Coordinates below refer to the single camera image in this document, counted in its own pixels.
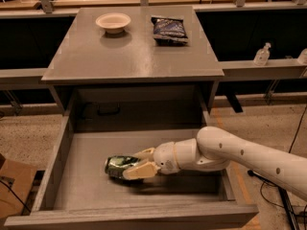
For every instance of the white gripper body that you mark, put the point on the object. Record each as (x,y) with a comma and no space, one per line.
(164,158)

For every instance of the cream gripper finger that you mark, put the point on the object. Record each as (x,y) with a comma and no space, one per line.
(145,169)
(145,154)

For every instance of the green soda can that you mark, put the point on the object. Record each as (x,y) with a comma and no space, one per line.
(117,164)

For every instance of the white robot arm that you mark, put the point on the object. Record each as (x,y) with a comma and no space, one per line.
(213,149)

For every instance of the open grey top drawer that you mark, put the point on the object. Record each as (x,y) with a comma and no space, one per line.
(76,193)

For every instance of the grey drawer cabinet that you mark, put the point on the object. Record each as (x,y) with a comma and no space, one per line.
(88,49)

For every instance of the dark blue chip bag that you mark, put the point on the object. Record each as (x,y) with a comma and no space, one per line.
(169,30)

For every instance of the brown cardboard box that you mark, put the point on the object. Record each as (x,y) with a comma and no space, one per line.
(16,181)

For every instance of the white paper bowl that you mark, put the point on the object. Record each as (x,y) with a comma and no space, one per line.
(113,23)

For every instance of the clear sanitizer bottle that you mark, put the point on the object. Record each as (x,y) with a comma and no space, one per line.
(262,55)

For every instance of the grey long bench shelf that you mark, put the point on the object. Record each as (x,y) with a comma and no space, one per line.
(276,69)

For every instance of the black floor rail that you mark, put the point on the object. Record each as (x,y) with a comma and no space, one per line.
(288,209)

